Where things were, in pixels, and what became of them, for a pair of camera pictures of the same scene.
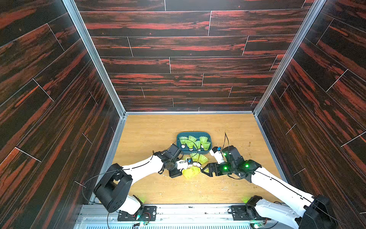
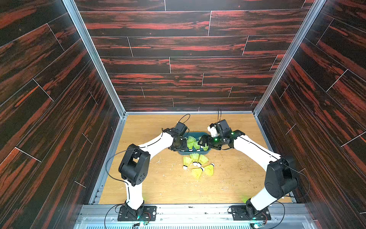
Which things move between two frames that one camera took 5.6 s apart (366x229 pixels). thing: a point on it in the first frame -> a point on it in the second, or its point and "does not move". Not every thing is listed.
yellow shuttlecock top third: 194,158 does not move
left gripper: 175,173 -> 184,146
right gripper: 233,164 -> 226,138
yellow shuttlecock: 190,142 does not move
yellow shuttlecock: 206,145 does not move
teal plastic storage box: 197,135 does not move
